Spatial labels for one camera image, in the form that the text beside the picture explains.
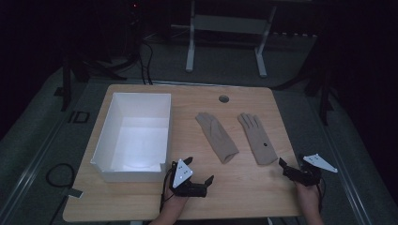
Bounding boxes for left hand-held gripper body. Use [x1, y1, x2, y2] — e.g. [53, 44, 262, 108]
[168, 157, 209, 199]

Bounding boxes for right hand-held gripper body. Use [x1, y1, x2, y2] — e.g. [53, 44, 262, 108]
[283, 153, 339, 188]

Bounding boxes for beige glove with black dot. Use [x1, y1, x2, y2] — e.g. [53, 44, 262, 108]
[237, 112, 279, 166]

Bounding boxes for plain beige glove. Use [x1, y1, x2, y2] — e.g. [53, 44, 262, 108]
[194, 112, 240, 165]

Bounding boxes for white storage box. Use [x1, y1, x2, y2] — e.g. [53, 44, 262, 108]
[89, 92, 173, 184]

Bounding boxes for person's left hand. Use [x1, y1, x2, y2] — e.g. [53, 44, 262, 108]
[161, 186, 190, 210]

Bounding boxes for person's right hand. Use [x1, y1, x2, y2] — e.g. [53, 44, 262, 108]
[295, 181, 322, 214]

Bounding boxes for dark stand legs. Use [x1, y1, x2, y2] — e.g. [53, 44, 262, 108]
[271, 59, 337, 127]

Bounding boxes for grey tape piece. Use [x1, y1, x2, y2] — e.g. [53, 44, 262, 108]
[68, 187, 84, 200]

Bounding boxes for black tripod stand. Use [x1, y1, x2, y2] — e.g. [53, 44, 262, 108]
[54, 51, 128, 113]

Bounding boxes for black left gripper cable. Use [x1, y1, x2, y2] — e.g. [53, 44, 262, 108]
[159, 161, 176, 214]

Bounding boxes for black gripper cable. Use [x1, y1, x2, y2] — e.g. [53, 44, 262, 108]
[314, 177, 327, 214]
[159, 161, 176, 214]

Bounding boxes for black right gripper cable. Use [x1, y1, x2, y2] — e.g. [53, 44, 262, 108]
[314, 177, 327, 214]

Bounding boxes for black hanging cables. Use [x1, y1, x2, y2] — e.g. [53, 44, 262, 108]
[136, 38, 155, 86]

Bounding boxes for black looped floor cable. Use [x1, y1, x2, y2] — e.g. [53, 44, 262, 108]
[45, 162, 76, 189]

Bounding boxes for white metal stand frame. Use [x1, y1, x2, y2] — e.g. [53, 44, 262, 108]
[170, 0, 278, 79]

